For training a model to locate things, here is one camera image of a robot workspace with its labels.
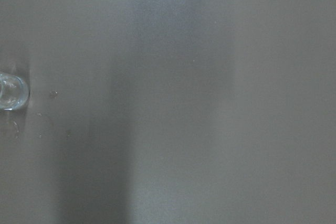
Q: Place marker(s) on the clear glass measuring beaker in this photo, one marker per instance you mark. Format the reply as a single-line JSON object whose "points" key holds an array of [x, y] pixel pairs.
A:
{"points": [[14, 92]]}

